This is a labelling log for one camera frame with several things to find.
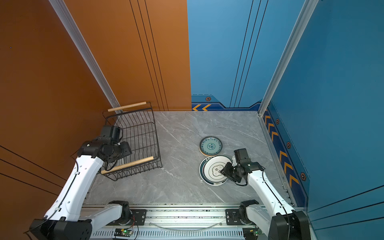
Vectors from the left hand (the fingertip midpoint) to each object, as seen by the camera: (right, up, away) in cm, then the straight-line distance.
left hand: (125, 150), depth 76 cm
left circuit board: (+1, -39, -5) cm, 39 cm away
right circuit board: (+62, -39, -6) cm, 74 cm away
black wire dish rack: (-7, +14, +35) cm, 38 cm away
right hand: (+50, -14, +7) cm, 53 cm away
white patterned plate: (+44, -14, +11) cm, 48 cm away
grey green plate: (+46, +2, +24) cm, 52 cm away
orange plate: (+44, -4, +19) cm, 48 cm away
